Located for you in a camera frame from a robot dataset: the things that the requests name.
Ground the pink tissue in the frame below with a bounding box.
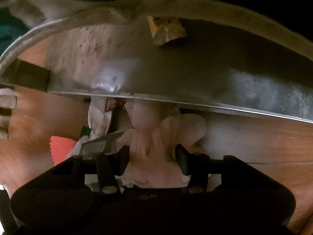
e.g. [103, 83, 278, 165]
[117, 100, 206, 188]

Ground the green white wrapper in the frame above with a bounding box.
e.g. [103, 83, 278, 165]
[65, 97, 129, 159]

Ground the teal zigzag quilt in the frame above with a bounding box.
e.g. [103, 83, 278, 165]
[1, 0, 312, 73]

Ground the metal bed frame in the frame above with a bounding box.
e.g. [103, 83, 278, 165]
[1, 18, 312, 123]

